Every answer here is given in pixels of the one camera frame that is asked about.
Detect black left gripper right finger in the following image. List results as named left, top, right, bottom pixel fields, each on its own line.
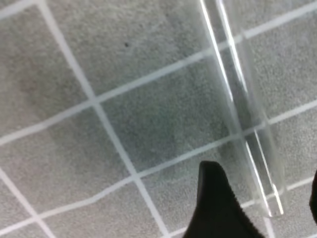
left=309, top=172, right=317, bottom=224

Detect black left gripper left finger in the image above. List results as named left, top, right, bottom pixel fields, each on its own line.
left=184, top=161, right=263, bottom=238

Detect clear glass test tube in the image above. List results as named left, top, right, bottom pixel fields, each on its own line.
left=199, top=0, right=286, bottom=218

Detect grey checked tablecloth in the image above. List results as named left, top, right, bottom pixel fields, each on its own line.
left=0, top=0, right=317, bottom=238

